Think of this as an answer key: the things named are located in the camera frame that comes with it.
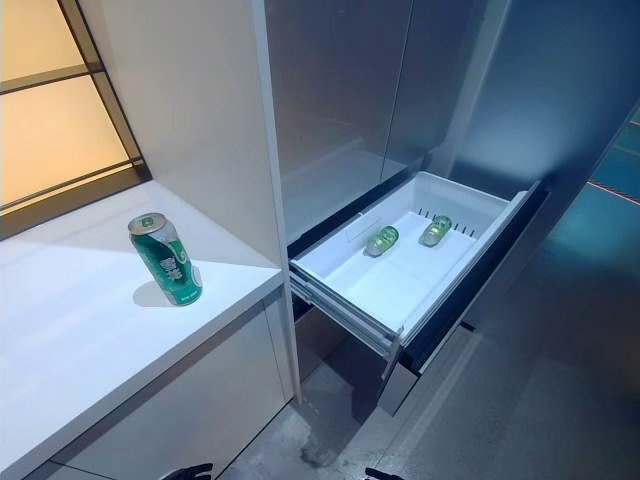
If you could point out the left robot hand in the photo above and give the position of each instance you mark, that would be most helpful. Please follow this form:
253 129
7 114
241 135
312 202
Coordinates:
192 472

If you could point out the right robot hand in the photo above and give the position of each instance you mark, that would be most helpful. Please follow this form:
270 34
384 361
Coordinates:
376 474

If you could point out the white fridge drawer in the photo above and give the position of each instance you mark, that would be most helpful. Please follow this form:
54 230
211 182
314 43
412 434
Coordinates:
400 265

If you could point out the stainless steel fridge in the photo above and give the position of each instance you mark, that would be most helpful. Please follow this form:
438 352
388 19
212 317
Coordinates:
380 100

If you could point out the white counter cabinet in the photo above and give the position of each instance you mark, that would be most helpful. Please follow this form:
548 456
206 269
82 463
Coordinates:
100 350

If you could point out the green drink can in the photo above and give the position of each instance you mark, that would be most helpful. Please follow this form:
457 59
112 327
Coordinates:
172 270

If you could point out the left green bottle in drawer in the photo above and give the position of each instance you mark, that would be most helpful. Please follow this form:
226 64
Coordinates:
382 241

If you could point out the green bottle in drawer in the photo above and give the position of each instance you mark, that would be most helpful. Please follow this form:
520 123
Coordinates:
435 230
382 241

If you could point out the right green bottle in drawer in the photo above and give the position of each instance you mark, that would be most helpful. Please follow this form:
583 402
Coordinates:
435 230

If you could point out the tall white cabinet panel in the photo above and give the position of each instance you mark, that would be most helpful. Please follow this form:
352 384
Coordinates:
200 125

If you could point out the window with dark frame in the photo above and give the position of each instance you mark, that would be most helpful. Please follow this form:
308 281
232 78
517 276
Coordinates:
55 105

